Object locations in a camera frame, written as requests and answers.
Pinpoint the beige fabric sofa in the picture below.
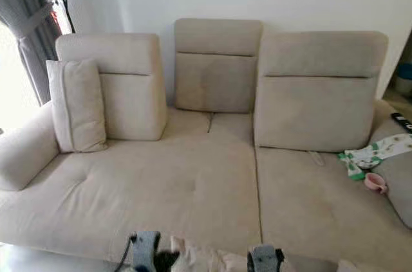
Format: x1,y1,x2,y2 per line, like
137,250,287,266
0,18,412,270

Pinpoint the upright beige piped pillow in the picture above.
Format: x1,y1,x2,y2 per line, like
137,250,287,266
46,59,108,154

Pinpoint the small pink cup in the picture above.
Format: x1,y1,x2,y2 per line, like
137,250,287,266
364,172,389,195

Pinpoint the wedge-shaped beige backrest cushion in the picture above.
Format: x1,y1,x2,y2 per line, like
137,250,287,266
55,33,167,142

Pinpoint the green and white patterned cloth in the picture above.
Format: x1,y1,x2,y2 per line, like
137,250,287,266
338,133,412,181

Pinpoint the wide beige backrest cushion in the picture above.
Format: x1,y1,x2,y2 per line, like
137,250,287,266
254,31,389,153

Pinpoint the narrow beige backrest cushion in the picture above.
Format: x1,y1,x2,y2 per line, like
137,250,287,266
174,18,264,114

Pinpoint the black remote control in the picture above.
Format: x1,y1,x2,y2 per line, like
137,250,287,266
391,112,412,132

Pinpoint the grey curtain tie-back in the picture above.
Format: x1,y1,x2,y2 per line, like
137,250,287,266
10,2,56,37

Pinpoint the grey curtain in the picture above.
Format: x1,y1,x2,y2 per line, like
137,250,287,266
0,0,62,106

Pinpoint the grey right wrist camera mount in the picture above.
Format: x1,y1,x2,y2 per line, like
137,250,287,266
251,244,285,272

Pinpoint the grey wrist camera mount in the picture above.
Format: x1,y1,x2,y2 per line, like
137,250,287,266
251,244,285,272
132,230,162,272

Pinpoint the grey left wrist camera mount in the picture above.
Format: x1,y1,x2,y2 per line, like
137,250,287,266
132,230,162,272

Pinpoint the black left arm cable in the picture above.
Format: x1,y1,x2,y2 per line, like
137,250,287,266
120,233,138,267

